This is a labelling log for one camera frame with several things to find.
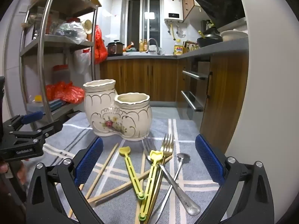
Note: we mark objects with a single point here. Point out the yellow-green plastic utensil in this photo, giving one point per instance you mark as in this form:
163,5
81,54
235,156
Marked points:
150,182
130,168

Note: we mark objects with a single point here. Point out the white plastic bag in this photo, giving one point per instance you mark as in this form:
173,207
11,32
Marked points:
81,60

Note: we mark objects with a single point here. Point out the white water heater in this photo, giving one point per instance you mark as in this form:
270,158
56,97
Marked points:
172,7

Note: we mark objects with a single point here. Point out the cream plastic strainer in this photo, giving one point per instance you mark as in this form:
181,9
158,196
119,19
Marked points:
87,25

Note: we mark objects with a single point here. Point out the metal shelf rack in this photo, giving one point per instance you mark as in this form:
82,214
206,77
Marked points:
41,51

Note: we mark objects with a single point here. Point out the wooden wall cabinet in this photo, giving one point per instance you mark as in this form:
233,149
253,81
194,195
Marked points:
186,4

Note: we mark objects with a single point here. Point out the wooden base cabinets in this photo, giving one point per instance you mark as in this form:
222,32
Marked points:
140,79

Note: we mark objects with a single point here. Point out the electric pressure cooker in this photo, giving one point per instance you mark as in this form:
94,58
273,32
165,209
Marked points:
114,49

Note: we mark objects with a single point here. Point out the built-in steel oven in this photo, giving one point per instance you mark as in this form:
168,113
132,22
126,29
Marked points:
193,86

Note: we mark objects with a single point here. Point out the clear plastic bag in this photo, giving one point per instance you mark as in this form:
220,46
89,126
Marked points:
70,30

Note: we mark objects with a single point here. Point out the chrome kitchen faucet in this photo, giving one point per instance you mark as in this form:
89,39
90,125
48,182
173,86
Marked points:
157,43

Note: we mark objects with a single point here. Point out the hanging red plastic bag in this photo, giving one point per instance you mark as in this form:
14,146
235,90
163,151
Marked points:
100,49

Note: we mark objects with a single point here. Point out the gold metal fork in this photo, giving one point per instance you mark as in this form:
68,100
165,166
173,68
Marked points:
167,147

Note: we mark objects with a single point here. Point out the grey striped floor mat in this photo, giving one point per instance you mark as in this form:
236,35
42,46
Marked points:
163,126

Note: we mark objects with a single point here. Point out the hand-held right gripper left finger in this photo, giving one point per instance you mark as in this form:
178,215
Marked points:
90,163

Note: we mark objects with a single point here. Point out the silver metal fork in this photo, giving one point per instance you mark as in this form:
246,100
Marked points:
186,200

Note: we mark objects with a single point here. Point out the crumpled red plastic bag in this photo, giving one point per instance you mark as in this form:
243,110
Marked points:
67,93

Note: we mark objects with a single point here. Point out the person's left hand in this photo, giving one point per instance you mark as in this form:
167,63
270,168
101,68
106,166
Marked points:
19,171

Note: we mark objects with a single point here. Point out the black range hood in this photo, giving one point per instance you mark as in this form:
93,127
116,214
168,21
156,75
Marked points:
217,0

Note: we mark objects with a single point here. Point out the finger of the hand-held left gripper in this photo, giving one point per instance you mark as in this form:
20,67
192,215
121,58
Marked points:
32,116
46,129

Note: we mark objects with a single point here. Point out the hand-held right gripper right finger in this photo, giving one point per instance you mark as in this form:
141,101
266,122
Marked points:
210,161

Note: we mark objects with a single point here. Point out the amber glass bottles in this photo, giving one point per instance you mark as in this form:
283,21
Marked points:
143,45

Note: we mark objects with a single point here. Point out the clear plastic storage box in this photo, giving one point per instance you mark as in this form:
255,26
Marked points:
37,108

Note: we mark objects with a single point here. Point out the black wok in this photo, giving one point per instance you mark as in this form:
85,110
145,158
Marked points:
208,42

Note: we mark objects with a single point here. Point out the grey kitchen countertop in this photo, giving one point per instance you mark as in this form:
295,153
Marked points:
210,50

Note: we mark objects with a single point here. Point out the white ceramic pot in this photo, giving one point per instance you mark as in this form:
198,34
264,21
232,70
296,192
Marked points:
233,36

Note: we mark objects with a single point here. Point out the cream ceramic double utensil holder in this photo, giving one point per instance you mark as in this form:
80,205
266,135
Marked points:
130,121

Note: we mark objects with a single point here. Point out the red-lid plastic container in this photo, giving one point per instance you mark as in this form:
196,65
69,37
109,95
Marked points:
60,74

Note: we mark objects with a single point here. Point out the sliding glass window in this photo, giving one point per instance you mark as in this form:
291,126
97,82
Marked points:
135,23

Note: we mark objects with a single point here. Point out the silver metal spoon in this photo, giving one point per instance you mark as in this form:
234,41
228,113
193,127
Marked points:
179,168

